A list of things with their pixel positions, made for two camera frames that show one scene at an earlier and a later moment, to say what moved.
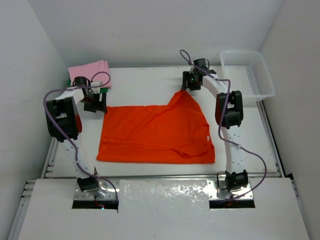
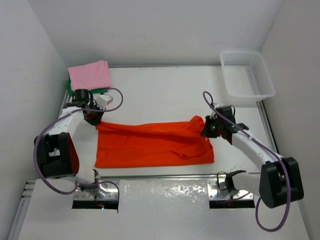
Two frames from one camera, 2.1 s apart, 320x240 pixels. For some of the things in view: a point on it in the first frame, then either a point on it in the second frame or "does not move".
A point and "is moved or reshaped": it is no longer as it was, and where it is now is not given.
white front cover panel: (164, 209) does not move
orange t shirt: (176, 133) is moved or reshaped
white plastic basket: (247, 73) does not move
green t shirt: (102, 90) does not move
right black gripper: (186, 84) -> (205, 131)
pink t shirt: (97, 71) does not move
